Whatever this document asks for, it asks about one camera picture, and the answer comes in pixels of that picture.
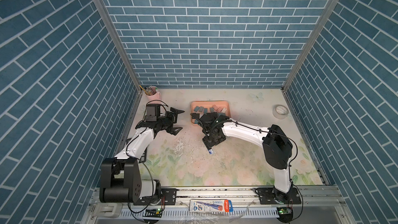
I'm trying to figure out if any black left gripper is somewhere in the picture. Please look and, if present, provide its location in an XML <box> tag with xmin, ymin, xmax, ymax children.
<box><xmin>155</xmin><ymin>107</ymin><xmax>184</xmax><ymax>135</ymax></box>

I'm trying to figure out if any pink storage tray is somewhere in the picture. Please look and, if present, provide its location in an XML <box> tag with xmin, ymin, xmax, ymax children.
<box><xmin>190</xmin><ymin>101</ymin><xmax>231</xmax><ymax>118</ymax></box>

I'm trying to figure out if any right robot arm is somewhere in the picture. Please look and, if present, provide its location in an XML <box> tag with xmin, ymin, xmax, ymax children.
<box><xmin>191</xmin><ymin>113</ymin><xmax>293</xmax><ymax>195</ymax></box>

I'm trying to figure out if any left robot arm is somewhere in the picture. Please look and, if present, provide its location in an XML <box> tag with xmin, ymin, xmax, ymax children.
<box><xmin>99</xmin><ymin>104</ymin><xmax>184</xmax><ymax>204</ymax></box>

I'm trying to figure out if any pink metal pencil bucket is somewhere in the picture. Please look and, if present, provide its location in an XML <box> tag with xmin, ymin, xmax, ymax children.
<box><xmin>145</xmin><ymin>86</ymin><xmax>161</xmax><ymax>101</ymax></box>

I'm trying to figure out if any tape roll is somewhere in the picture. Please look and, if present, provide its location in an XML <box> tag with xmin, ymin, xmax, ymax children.
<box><xmin>273</xmin><ymin>105</ymin><xmax>289</xmax><ymax>119</ymax></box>

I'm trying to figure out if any red blue pen package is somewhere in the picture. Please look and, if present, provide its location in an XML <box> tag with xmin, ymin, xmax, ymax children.
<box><xmin>189</xmin><ymin>199</ymin><xmax>234</xmax><ymax>213</ymax></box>

